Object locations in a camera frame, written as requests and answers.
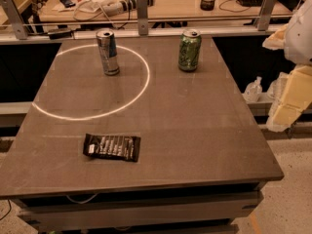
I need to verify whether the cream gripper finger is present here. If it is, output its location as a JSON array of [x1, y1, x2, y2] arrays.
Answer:
[[262, 24, 288, 51], [266, 64, 312, 133]]

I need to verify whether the silver blue redbull can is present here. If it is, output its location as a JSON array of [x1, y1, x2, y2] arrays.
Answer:
[[96, 28, 119, 76]]

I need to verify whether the green soda can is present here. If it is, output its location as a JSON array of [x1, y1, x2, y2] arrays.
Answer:
[[178, 29, 202, 72]]

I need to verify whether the clear sanitizer bottle right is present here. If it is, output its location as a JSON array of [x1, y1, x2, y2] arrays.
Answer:
[[266, 72, 289, 100]]

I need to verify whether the clear sanitizer bottle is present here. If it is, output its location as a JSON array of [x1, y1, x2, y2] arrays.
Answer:
[[243, 76, 262, 102], [266, 72, 289, 100]]

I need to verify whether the clear sanitizer bottle left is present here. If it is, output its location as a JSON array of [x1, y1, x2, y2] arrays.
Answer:
[[243, 76, 262, 102]]

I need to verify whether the black mesh cup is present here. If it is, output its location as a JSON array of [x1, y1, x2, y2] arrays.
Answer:
[[200, 0, 215, 11]]

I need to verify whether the black snack packet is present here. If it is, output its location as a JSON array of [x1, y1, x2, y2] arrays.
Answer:
[[83, 134, 140, 162]]

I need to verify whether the middle metal bracket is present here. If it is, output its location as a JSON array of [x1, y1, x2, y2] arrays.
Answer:
[[136, 0, 148, 36]]

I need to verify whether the black device on rail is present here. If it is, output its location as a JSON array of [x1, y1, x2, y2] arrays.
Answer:
[[48, 28, 72, 39]]

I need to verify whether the white cable under table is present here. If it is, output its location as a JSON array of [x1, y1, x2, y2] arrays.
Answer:
[[65, 193, 99, 205]]

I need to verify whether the left metal bracket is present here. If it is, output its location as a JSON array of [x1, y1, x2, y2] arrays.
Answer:
[[0, 0, 28, 40]]

